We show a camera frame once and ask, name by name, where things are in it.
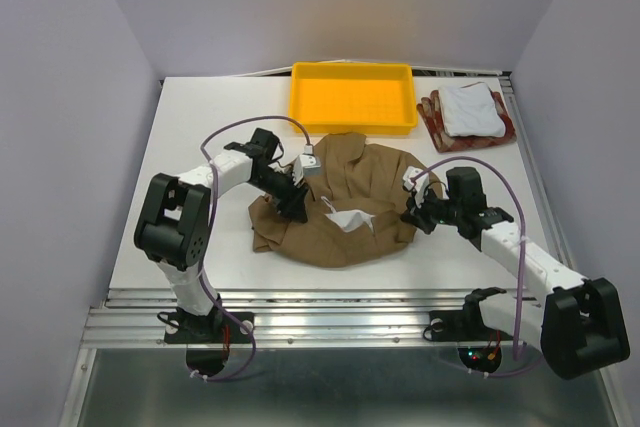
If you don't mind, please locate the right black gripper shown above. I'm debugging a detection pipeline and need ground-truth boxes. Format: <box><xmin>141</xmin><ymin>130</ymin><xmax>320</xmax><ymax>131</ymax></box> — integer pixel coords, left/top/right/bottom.
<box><xmin>398</xmin><ymin>184</ymin><xmax>462</xmax><ymax>234</ymax></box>

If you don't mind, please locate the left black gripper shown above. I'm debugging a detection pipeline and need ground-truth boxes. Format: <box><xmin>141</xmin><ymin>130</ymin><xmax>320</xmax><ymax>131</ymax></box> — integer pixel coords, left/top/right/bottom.
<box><xmin>249</xmin><ymin>166</ymin><xmax>308</xmax><ymax>223</ymax></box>

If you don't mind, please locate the brown skirt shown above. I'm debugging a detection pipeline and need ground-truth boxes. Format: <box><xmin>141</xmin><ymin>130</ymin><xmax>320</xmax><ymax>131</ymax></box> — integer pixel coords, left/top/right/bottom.
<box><xmin>248</xmin><ymin>133</ymin><xmax>425</xmax><ymax>268</ymax></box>

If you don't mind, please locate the red plaid skirt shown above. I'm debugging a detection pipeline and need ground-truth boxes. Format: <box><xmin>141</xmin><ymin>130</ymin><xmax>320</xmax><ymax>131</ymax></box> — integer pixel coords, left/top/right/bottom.
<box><xmin>416</xmin><ymin>90</ymin><xmax>517</xmax><ymax>153</ymax></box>

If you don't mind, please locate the white skirt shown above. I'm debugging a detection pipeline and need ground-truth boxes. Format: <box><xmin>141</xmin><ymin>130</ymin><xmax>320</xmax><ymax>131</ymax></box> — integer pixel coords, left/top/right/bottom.
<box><xmin>438</xmin><ymin>82</ymin><xmax>506</xmax><ymax>137</ymax></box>

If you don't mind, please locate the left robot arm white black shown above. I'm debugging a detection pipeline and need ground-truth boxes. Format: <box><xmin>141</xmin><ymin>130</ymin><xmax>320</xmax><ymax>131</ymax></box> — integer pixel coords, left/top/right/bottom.
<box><xmin>134</xmin><ymin>128</ymin><xmax>321</xmax><ymax>345</ymax></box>

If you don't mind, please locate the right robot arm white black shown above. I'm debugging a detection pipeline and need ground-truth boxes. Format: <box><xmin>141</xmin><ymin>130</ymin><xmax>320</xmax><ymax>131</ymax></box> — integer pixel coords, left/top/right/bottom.
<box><xmin>402</xmin><ymin>166</ymin><xmax>631</xmax><ymax>380</ymax></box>

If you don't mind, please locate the yellow plastic tray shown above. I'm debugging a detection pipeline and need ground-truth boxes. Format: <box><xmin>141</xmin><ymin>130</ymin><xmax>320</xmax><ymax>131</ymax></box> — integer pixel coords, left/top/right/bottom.
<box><xmin>288</xmin><ymin>62</ymin><xmax>418</xmax><ymax>136</ymax></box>

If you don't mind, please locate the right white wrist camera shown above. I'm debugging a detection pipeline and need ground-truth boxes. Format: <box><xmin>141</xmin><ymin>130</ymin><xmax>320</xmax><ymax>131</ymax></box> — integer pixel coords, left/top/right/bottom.
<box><xmin>402</xmin><ymin>166</ymin><xmax>429</xmax><ymax>193</ymax></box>

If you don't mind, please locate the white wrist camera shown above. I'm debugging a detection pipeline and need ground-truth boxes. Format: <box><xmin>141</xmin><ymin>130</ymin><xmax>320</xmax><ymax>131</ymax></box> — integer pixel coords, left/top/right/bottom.
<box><xmin>402</xmin><ymin>166</ymin><xmax>429</xmax><ymax>193</ymax></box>
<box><xmin>292</xmin><ymin>153</ymin><xmax>322</xmax><ymax>185</ymax></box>

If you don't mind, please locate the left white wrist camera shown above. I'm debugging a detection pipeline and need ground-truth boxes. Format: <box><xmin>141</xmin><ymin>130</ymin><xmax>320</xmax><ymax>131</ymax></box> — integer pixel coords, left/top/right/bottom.
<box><xmin>292</xmin><ymin>153</ymin><xmax>322</xmax><ymax>185</ymax></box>

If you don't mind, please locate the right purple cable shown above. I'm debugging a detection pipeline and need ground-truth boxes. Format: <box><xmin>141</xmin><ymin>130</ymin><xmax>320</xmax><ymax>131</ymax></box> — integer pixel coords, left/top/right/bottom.
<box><xmin>409</xmin><ymin>157</ymin><xmax>549</xmax><ymax>379</ymax></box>

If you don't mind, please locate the purple cable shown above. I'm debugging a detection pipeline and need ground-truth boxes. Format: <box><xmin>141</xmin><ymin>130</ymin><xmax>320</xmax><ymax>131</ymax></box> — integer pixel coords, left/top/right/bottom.
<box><xmin>189</xmin><ymin>114</ymin><xmax>315</xmax><ymax>382</ymax></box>
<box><xmin>409</xmin><ymin>157</ymin><xmax>549</xmax><ymax>379</ymax></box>

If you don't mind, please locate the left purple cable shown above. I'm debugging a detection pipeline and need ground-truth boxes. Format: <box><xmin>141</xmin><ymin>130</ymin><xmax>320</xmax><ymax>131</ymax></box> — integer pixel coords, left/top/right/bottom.
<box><xmin>189</xmin><ymin>114</ymin><xmax>315</xmax><ymax>382</ymax></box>

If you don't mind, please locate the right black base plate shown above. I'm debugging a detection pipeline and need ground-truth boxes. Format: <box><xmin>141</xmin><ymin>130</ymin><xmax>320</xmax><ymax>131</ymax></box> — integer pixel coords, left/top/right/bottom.
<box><xmin>422</xmin><ymin>307</ymin><xmax>514</xmax><ymax>343</ymax></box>

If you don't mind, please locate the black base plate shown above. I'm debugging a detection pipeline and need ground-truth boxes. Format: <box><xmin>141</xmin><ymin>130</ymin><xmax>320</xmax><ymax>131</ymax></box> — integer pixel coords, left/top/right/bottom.
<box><xmin>156</xmin><ymin>309</ymin><xmax>250</xmax><ymax>345</ymax></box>
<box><xmin>422</xmin><ymin>307</ymin><xmax>514</xmax><ymax>343</ymax></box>

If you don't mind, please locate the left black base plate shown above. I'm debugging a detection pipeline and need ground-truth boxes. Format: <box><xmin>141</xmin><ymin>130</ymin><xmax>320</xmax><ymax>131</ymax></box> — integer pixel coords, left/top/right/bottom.
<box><xmin>156</xmin><ymin>309</ymin><xmax>250</xmax><ymax>345</ymax></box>

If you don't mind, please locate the aluminium frame rail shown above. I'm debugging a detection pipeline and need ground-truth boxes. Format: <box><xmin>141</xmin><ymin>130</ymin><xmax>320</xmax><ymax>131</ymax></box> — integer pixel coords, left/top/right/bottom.
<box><xmin>79</xmin><ymin>289</ymin><xmax>614</xmax><ymax>348</ymax></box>

